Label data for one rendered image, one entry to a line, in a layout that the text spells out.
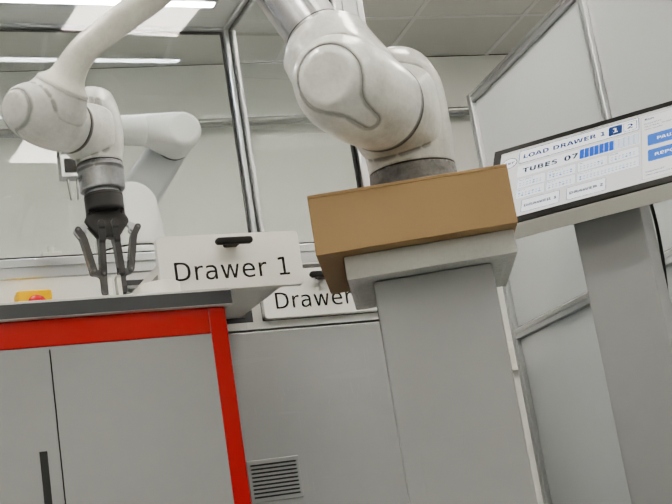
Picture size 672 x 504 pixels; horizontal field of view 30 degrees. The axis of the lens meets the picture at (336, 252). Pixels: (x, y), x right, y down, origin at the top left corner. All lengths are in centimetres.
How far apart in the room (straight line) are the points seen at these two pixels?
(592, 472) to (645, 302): 183
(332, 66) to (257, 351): 98
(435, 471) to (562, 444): 283
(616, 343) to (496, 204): 95
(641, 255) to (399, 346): 100
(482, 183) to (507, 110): 298
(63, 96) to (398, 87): 66
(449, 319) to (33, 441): 69
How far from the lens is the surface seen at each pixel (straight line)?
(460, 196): 203
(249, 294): 257
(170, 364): 209
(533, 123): 481
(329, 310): 283
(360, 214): 202
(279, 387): 277
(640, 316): 291
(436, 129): 216
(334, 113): 197
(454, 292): 207
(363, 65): 196
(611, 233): 294
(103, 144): 246
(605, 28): 434
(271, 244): 247
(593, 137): 305
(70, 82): 237
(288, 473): 275
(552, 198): 292
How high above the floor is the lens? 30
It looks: 13 degrees up
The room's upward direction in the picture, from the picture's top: 9 degrees counter-clockwise
